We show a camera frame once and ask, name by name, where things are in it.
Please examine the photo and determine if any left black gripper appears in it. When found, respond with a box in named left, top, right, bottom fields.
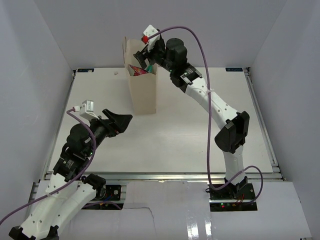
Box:
left=84, top=108, right=133, bottom=157

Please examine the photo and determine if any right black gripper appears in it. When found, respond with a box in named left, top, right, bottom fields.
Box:
left=134, top=39, right=176, bottom=74

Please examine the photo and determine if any teal snack packet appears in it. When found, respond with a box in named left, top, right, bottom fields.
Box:
left=145, top=65, right=153, bottom=73

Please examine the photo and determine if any purple Fox's candy bag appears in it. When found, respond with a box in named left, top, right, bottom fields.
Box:
left=128, top=64, right=148, bottom=77

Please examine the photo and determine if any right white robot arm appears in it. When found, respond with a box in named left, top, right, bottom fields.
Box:
left=133, top=35, right=250, bottom=200

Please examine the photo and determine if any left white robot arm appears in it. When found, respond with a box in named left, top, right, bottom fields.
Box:
left=8, top=106, right=133, bottom=240

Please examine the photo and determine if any beige paper bag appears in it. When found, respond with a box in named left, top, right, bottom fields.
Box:
left=122, top=37, right=158, bottom=115

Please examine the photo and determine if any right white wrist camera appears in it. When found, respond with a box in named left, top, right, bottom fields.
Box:
left=141, top=24, right=160, bottom=52

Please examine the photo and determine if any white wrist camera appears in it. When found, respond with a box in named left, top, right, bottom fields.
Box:
left=141, top=24, right=160, bottom=52
left=73, top=99, right=99, bottom=121

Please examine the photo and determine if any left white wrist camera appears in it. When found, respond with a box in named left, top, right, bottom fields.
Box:
left=73, top=99, right=99, bottom=121

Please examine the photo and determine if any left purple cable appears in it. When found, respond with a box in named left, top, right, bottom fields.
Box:
left=0, top=107, right=98, bottom=223

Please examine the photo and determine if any purple cable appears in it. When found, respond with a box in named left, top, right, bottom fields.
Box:
left=148, top=26, right=264, bottom=207
left=0, top=107, right=98, bottom=223

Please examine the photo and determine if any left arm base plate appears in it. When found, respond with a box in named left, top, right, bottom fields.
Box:
left=94, top=184, right=122, bottom=201

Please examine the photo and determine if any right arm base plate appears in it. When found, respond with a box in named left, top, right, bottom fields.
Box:
left=205, top=183, right=257, bottom=212

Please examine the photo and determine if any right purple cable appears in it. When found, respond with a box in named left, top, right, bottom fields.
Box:
left=148, top=26, right=264, bottom=207

